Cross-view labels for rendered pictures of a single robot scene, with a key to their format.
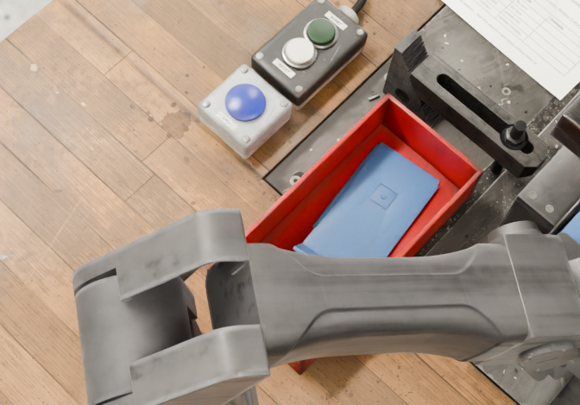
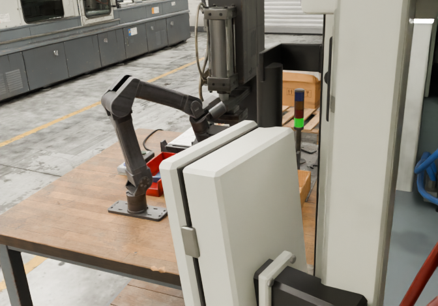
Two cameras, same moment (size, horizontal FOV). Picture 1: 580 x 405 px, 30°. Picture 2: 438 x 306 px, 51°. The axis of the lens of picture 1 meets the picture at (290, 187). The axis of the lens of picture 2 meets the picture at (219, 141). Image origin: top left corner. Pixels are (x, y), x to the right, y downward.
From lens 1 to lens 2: 123 cm
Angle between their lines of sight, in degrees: 46
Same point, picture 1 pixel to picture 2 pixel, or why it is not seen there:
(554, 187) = not seen: hidden behind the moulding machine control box
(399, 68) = (163, 148)
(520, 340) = (186, 96)
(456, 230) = not seen: hidden behind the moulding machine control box
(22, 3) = (46, 283)
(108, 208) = (99, 188)
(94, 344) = (108, 97)
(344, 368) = not seen: hidden behind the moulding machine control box
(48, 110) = (78, 181)
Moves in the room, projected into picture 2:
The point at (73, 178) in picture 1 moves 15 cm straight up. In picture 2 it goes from (88, 187) to (82, 150)
